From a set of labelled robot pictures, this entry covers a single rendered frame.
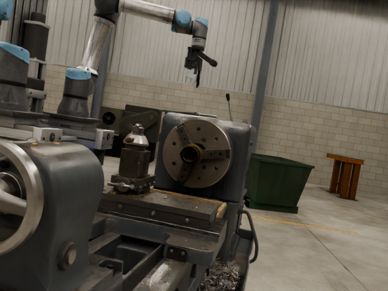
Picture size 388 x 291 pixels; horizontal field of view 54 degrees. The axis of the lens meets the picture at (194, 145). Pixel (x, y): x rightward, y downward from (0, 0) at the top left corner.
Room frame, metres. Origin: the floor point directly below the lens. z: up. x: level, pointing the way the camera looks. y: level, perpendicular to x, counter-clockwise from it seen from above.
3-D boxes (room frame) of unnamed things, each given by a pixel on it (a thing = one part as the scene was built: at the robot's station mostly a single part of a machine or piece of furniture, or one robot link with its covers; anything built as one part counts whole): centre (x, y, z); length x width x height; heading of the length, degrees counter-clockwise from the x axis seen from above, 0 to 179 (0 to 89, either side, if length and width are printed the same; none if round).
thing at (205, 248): (1.11, 0.11, 0.90); 0.47 x 0.30 x 0.06; 78
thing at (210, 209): (1.16, 0.12, 0.95); 0.43 x 0.17 x 0.05; 78
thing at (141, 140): (1.17, 0.18, 1.13); 0.08 x 0.08 x 0.03
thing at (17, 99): (1.38, 0.69, 1.21); 0.15 x 0.15 x 0.10
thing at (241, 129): (2.16, -0.09, 1.06); 0.59 x 0.48 x 0.39; 168
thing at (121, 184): (1.20, 0.17, 0.99); 0.20 x 0.10 x 0.05; 168
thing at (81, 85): (1.87, 0.61, 1.33); 0.13 x 0.12 x 0.14; 6
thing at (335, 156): (9.93, -3.91, 0.50); 1.61 x 0.44 x 1.00; 178
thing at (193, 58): (2.05, 0.07, 1.56); 0.09 x 0.08 x 0.12; 78
